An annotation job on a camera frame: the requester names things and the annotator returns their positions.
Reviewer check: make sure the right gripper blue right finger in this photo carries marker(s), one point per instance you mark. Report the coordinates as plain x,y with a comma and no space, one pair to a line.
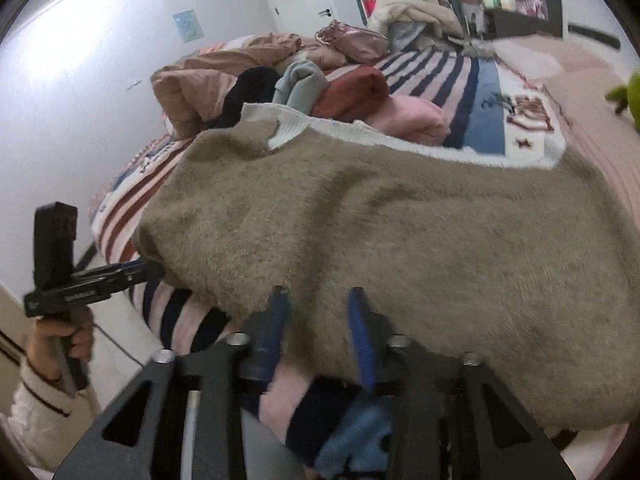
453,417

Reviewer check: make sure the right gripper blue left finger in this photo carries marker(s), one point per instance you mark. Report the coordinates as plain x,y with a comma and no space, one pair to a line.
180,416

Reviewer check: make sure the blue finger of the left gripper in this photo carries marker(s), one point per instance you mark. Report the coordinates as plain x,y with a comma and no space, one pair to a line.
131,272

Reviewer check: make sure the brown fuzzy sweater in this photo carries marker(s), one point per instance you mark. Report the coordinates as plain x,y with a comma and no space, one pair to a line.
536,270

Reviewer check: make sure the beige clothes pile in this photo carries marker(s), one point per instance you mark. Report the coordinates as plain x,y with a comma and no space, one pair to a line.
413,23

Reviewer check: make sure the person's left hand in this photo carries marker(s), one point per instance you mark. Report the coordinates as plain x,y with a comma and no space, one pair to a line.
42,347

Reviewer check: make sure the wooden drawer cabinet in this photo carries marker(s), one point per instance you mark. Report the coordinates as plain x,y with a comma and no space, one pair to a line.
15,328

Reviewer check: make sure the pink striped crumpled duvet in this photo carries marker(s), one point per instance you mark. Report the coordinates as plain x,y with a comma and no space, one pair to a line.
191,91

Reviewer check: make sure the grey-blue folded garment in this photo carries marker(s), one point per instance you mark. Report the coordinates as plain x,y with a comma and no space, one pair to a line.
300,86

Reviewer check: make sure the dark red folded garment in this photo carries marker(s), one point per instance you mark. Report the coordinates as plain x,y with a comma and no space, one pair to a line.
354,92

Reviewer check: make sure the pink folded garment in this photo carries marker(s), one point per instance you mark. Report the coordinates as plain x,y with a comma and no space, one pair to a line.
411,119

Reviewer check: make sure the shiny pink bag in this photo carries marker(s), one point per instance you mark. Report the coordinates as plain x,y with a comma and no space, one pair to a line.
360,45

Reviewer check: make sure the green avocado plush toy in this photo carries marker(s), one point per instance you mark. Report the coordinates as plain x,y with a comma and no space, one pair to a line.
627,97

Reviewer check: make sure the far pink white pillow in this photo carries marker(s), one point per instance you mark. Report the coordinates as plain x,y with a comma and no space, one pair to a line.
536,57

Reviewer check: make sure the white bed headboard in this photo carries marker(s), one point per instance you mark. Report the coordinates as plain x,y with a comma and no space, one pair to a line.
596,15

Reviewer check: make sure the dark cluttered desk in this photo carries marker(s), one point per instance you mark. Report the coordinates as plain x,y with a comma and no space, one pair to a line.
515,10

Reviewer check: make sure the black left gripper camera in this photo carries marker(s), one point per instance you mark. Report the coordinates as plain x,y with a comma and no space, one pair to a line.
55,230

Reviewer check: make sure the blue wall poster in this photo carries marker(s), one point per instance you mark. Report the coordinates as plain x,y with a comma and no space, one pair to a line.
188,25

